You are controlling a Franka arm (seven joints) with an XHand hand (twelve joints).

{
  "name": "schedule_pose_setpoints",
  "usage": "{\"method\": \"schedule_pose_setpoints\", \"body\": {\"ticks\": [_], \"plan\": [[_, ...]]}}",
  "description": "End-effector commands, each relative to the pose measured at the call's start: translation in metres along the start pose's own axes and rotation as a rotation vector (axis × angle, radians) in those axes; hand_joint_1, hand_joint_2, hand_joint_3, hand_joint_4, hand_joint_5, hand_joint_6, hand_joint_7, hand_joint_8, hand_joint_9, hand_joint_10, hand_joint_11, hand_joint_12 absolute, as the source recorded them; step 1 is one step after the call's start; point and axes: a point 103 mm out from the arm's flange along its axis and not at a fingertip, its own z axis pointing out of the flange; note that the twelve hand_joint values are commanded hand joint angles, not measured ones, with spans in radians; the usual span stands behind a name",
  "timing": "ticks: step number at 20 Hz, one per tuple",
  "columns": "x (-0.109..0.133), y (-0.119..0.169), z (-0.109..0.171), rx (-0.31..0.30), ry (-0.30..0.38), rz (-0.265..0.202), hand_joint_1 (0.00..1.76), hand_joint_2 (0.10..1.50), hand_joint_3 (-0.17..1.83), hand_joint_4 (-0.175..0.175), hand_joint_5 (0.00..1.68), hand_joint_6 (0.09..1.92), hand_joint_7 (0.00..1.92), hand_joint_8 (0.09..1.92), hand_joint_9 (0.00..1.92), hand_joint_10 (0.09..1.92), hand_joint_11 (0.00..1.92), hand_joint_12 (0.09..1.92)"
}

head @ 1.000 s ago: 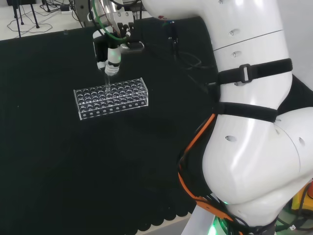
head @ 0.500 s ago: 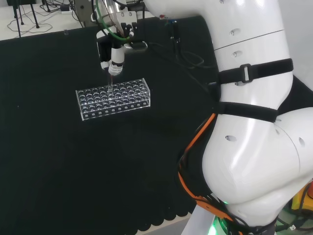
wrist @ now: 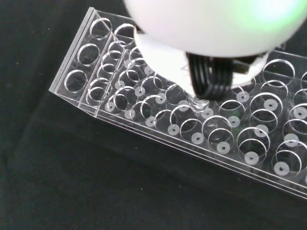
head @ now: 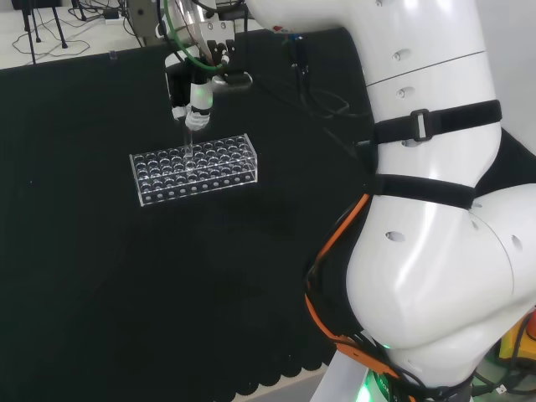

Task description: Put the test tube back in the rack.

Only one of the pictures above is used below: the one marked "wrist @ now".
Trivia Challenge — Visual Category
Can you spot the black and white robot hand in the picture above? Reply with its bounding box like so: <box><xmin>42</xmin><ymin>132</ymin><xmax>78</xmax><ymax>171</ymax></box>
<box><xmin>122</xmin><ymin>0</ymin><xmax>307</xmax><ymax>99</ymax></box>

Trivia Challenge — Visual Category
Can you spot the clear acrylic test tube rack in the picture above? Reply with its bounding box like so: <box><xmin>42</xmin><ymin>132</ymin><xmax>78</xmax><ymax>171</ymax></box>
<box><xmin>48</xmin><ymin>6</ymin><xmax>307</xmax><ymax>201</ymax></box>

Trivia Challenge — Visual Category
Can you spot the black bench cloth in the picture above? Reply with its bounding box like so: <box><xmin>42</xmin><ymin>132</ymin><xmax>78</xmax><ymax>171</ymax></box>
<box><xmin>0</xmin><ymin>0</ymin><xmax>307</xmax><ymax>230</ymax></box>

